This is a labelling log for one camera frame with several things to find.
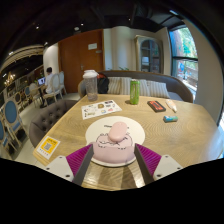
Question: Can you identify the small black and red box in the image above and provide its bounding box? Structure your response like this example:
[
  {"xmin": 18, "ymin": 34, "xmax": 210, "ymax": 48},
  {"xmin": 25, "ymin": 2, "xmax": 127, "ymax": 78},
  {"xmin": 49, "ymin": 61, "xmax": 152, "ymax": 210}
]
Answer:
[{"xmin": 146, "ymin": 100, "xmax": 167, "ymax": 113}]

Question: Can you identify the small teal packet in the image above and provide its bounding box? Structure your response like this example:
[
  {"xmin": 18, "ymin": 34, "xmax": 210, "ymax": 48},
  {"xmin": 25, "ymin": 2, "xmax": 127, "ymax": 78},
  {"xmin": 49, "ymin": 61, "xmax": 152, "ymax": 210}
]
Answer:
[{"xmin": 162, "ymin": 115, "xmax": 179, "ymax": 123}]

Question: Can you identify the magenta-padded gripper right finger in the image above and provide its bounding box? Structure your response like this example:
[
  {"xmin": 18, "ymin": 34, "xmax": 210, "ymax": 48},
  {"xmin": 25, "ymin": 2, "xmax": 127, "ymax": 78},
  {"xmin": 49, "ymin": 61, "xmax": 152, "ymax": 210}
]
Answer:
[{"xmin": 133, "ymin": 143, "xmax": 184, "ymax": 185}]

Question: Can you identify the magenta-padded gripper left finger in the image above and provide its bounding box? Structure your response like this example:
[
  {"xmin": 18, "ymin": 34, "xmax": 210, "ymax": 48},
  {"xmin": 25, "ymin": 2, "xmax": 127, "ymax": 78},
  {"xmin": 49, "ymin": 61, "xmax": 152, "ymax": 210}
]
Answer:
[{"xmin": 44, "ymin": 143, "xmax": 95, "ymax": 187}]

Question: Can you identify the group of blue-backed chairs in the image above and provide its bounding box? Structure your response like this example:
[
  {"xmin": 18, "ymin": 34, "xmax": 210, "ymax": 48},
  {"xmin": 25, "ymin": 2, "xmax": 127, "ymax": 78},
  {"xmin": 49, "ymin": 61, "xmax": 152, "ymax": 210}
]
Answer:
[{"xmin": 0, "ymin": 85, "xmax": 32, "ymax": 153}]

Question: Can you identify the white mouse pad, pink wrist rest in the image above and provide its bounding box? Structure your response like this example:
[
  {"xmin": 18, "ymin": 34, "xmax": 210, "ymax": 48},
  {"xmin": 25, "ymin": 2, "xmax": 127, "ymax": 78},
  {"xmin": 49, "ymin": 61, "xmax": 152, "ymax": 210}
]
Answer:
[{"xmin": 85, "ymin": 115, "xmax": 146, "ymax": 168}]

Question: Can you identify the green drink can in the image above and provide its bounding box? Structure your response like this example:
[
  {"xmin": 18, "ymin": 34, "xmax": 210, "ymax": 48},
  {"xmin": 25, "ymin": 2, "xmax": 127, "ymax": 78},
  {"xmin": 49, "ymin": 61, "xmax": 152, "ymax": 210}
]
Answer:
[{"xmin": 129, "ymin": 78, "xmax": 141, "ymax": 106}]

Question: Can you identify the pink computer mouse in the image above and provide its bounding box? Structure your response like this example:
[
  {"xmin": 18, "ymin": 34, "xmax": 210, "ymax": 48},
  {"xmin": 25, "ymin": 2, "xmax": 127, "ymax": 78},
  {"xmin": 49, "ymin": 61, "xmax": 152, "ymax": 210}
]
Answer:
[{"xmin": 107, "ymin": 121, "xmax": 129, "ymax": 143}]

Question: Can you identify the arched glass-door cabinet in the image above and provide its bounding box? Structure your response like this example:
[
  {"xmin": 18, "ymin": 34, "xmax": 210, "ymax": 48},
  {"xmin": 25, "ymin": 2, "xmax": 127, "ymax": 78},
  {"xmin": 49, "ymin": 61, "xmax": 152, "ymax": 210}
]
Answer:
[{"xmin": 134, "ymin": 35, "xmax": 164, "ymax": 74}]

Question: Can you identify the black bag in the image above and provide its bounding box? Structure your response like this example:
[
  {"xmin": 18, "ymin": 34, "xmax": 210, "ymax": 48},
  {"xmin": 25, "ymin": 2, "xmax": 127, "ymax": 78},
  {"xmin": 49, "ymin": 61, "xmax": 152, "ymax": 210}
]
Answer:
[{"xmin": 96, "ymin": 73, "xmax": 110, "ymax": 95}]

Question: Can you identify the striped cushion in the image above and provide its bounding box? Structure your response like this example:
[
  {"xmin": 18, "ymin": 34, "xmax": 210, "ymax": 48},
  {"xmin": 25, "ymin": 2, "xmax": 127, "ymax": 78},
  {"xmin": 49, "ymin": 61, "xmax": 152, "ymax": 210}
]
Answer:
[
  {"xmin": 119, "ymin": 77, "xmax": 151, "ymax": 97},
  {"xmin": 106, "ymin": 76, "xmax": 122, "ymax": 95},
  {"xmin": 146, "ymin": 80, "xmax": 171, "ymax": 100}
]

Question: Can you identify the clear plastic tumbler with lid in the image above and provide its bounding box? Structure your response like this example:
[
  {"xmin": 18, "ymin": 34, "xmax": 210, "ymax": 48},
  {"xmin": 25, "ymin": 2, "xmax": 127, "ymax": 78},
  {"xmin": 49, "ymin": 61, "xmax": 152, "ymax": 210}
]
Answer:
[{"xmin": 82, "ymin": 69, "xmax": 99, "ymax": 102}]

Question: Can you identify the person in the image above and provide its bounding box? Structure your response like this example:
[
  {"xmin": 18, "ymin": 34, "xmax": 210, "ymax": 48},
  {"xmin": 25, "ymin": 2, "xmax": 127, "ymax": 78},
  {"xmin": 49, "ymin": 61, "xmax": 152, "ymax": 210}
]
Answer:
[{"xmin": 41, "ymin": 67, "xmax": 56, "ymax": 108}]

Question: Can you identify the white dining chair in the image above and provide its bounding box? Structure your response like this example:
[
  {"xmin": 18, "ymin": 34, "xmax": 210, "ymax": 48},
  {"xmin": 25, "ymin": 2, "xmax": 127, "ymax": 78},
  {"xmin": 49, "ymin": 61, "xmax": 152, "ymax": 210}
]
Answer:
[{"xmin": 42, "ymin": 73, "xmax": 65, "ymax": 105}]

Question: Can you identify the yellow square table sticker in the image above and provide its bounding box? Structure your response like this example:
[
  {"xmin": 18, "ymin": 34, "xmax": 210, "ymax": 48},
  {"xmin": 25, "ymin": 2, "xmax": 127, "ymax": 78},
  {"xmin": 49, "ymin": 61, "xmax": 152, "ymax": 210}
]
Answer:
[{"xmin": 35, "ymin": 135, "xmax": 62, "ymax": 160}]

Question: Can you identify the brown wooden door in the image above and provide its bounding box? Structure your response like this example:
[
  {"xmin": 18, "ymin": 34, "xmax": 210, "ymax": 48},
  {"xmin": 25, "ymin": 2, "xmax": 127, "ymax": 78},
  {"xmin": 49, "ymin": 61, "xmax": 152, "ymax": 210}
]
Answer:
[{"xmin": 58, "ymin": 29, "xmax": 105, "ymax": 94}]

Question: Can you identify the grey curved sofa bench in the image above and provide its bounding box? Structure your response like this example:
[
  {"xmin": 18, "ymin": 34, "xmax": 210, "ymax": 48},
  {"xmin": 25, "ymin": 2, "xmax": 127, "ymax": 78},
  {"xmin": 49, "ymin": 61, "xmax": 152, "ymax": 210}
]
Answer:
[{"xmin": 77, "ymin": 69, "xmax": 194, "ymax": 104}]

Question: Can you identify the clear wrapped snack bag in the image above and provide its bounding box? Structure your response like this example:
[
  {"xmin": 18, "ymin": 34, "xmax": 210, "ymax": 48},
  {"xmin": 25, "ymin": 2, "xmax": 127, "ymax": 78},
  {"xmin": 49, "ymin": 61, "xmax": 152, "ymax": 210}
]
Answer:
[{"xmin": 165, "ymin": 98, "xmax": 178, "ymax": 113}]

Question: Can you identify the grey tufted armchair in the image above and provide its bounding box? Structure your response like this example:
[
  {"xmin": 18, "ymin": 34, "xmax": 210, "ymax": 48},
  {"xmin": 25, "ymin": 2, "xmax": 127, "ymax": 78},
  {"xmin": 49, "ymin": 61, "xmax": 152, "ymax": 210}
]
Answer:
[{"xmin": 28, "ymin": 99, "xmax": 78, "ymax": 148}]

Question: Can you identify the white printed paper sheet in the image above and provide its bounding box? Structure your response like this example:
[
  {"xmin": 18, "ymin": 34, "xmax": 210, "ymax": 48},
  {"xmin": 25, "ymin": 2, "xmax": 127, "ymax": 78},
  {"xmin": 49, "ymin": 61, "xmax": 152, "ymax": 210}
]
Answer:
[{"xmin": 80, "ymin": 99, "xmax": 123, "ymax": 121}]

